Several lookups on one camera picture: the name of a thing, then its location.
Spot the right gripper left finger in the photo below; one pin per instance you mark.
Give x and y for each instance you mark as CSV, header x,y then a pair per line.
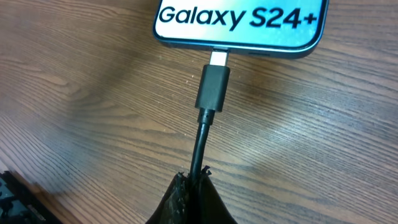
x,y
173,207

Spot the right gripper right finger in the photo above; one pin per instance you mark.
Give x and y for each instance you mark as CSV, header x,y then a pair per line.
x,y
208,205

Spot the Galaxy smartphone with blue screen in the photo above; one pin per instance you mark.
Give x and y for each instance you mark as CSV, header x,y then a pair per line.
x,y
272,28

